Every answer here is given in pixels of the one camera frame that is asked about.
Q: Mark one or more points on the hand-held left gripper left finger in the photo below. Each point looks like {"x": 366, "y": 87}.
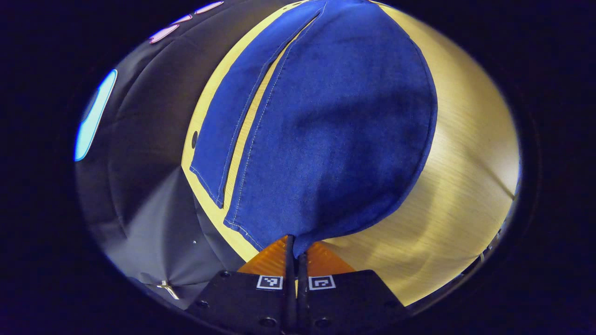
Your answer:
{"x": 290, "y": 279}

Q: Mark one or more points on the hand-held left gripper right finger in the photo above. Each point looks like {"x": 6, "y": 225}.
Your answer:
{"x": 302, "y": 288}

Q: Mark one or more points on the blue denim jeans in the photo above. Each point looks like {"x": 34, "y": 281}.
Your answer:
{"x": 335, "y": 139}

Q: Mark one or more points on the silver metal clip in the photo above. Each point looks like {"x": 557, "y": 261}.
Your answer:
{"x": 168, "y": 288}

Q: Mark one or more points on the black backdrop cloth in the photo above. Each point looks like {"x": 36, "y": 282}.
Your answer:
{"x": 139, "y": 186}

